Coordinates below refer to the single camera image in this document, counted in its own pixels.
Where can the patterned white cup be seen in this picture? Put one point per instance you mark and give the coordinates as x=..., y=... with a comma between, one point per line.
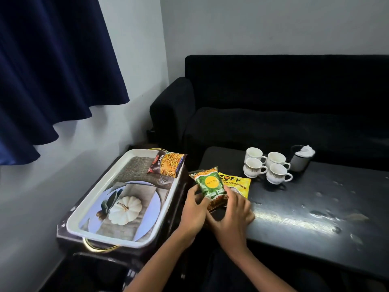
x=276, y=174
x=252, y=168

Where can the person's left hand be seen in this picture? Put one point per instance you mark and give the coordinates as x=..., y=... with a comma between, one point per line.
x=193, y=215

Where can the navy blue curtain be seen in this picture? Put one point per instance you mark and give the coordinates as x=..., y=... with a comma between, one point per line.
x=51, y=72

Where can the stack of white napkins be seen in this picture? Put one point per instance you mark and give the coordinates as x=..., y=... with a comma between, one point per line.
x=305, y=152

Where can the white tray with printed base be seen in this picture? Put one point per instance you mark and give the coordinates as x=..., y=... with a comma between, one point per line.
x=91, y=197

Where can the plain white cup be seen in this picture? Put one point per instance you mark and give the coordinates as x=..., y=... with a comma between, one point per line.
x=253, y=152
x=276, y=157

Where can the green snacks packet yellow circle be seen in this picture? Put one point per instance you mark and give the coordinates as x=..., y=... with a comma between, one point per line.
x=211, y=187

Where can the black mug with tissue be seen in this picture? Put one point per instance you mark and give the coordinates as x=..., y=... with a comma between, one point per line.
x=299, y=162

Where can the dark brown glossy side table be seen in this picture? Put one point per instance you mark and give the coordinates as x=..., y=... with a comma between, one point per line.
x=70, y=237

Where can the yellow soya chunks packet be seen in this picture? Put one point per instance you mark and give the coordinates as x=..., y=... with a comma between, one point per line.
x=238, y=183

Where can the person's right hand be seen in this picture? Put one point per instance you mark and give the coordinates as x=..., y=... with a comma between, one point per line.
x=232, y=222

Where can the black fabric sofa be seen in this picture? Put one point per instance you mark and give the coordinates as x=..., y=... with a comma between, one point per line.
x=273, y=94

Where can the maroon mixture snack packet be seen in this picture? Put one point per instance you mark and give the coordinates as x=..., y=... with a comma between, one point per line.
x=168, y=163

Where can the person's left forearm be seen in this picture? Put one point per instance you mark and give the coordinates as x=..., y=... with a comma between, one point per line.
x=161, y=264

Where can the black table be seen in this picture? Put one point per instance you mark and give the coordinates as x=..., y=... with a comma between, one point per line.
x=334, y=194

